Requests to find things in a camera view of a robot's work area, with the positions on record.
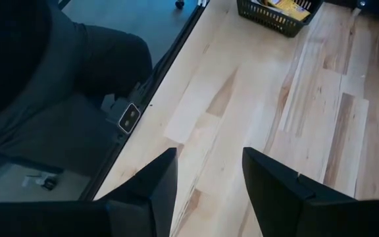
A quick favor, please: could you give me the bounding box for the silver metal bracket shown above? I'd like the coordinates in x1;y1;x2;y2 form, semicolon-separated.
100;93;128;128

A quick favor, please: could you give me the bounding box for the person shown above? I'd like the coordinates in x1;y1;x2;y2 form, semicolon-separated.
0;0;153;175

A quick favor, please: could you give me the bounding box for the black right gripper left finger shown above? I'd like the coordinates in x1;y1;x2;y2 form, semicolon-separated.
0;147;178;237

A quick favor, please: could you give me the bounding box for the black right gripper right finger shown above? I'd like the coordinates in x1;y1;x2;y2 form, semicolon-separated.
242;146;379;237

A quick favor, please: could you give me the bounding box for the black mesh flat tray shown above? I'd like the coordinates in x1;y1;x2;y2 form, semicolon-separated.
236;0;324;38

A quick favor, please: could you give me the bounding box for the white-rimmed table-level camera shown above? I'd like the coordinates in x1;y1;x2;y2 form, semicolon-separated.
117;102;142;135

